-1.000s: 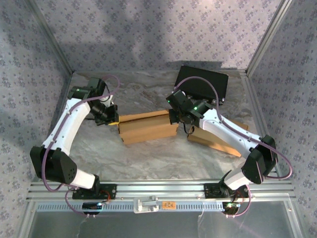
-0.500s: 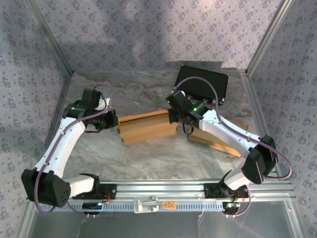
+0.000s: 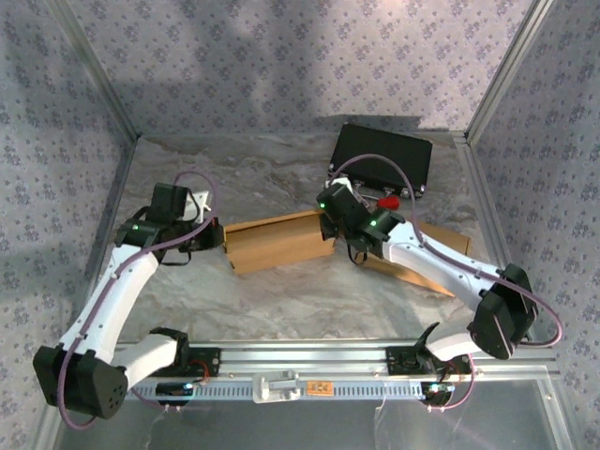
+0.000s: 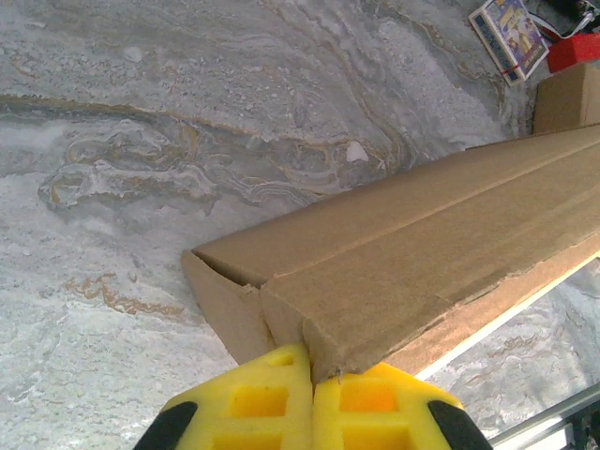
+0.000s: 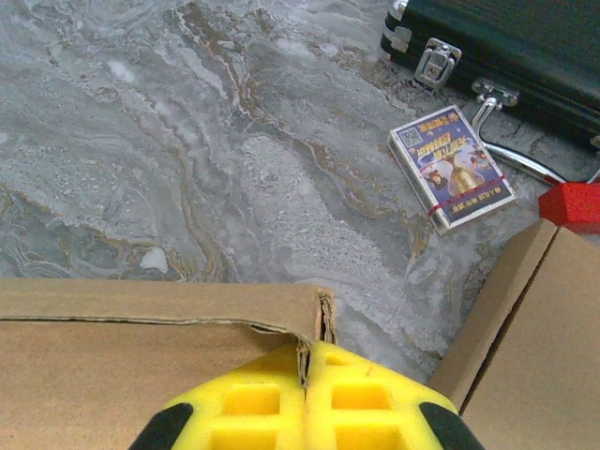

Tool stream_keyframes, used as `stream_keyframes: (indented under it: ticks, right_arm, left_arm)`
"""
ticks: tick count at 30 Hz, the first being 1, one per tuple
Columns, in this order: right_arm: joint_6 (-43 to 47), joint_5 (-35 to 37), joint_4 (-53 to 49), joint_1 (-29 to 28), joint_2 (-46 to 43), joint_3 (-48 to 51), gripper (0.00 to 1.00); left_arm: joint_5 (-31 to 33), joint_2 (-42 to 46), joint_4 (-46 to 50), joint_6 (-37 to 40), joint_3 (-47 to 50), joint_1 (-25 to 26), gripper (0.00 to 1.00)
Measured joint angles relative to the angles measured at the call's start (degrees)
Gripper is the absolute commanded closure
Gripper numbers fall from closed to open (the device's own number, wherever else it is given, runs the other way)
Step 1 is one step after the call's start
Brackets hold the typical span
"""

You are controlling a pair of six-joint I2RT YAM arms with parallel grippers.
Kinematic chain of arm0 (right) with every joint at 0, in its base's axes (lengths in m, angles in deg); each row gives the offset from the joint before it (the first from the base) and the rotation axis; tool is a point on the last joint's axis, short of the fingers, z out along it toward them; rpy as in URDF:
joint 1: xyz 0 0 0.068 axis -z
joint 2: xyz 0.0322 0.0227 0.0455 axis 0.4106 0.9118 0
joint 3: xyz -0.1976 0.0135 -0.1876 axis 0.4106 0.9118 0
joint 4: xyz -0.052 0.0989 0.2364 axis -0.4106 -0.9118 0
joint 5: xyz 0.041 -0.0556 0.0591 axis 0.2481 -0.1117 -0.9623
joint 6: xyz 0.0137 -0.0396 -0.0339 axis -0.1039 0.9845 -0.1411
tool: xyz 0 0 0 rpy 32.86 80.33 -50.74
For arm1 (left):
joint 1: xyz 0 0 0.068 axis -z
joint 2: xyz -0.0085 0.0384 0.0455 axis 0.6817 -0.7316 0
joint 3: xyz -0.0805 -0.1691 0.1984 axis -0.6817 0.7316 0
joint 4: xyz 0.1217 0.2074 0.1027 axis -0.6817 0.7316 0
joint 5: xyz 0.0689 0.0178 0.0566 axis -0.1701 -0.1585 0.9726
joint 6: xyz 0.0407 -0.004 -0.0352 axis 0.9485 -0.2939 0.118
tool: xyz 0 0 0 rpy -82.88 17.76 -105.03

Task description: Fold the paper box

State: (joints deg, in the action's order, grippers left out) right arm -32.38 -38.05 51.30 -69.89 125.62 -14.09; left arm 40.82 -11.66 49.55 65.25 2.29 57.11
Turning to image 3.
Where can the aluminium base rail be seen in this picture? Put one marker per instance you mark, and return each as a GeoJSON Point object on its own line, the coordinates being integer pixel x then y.
{"type": "Point", "coordinates": [304, 356]}

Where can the grey metal panel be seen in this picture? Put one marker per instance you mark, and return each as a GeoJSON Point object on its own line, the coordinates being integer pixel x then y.
{"type": "Point", "coordinates": [300, 426]}

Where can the orange label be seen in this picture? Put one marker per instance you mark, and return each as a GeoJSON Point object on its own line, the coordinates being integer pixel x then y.
{"type": "Point", "coordinates": [319, 387]}

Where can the brown cardboard mailer box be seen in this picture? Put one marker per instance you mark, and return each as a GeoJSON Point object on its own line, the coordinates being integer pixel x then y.
{"type": "Point", "coordinates": [276, 248]}
{"type": "Point", "coordinates": [450, 244]}

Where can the aluminium side rail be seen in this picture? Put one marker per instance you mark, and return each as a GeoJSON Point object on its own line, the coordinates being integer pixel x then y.
{"type": "Point", "coordinates": [483, 197]}
{"type": "Point", "coordinates": [116, 197]}

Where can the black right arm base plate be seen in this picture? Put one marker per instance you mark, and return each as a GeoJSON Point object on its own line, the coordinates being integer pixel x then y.
{"type": "Point", "coordinates": [398, 361]}

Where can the right controller circuit board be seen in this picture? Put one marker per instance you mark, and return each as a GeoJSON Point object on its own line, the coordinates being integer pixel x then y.
{"type": "Point", "coordinates": [438, 396]}

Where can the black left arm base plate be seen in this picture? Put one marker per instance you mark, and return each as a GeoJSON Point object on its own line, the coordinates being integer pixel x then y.
{"type": "Point", "coordinates": [208, 361]}

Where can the controller circuit board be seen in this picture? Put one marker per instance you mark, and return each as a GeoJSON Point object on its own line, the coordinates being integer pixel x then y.
{"type": "Point", "coordinates": [438, 396]}
{"type": "Point", "coordinates": [175, 389]}

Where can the left controller circuit board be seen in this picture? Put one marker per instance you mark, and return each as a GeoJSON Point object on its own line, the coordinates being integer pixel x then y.
{"type": "Point", "coordinates": [175, 389]}

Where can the marble pattern table cover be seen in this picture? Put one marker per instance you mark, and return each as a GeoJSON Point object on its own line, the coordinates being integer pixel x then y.
{"type": "Point", "coordinates": [281, 309]}

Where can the black hard case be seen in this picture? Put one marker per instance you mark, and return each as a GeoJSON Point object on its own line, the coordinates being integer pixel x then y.
{"type": "Point", "coordinates": [384, 140]}

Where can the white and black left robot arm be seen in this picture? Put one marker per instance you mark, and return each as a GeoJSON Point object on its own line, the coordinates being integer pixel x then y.
{"type": "Point", "coordinates": [117, 295]}

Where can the small red plastic object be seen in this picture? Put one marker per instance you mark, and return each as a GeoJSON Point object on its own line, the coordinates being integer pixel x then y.
{"type": "Point", "coordinates": [389, 202]}

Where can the white plastic clamp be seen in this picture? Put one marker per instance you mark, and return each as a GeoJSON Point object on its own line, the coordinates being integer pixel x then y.
{"type": "Point", "coordinates": [276, 386]}

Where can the aluminium frame post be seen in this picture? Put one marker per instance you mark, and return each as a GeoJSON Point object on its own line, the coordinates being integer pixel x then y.
{"type": "Point", "coordinates": [512, 61]}
{"type": "Point", "coordinates": [93, 61]}

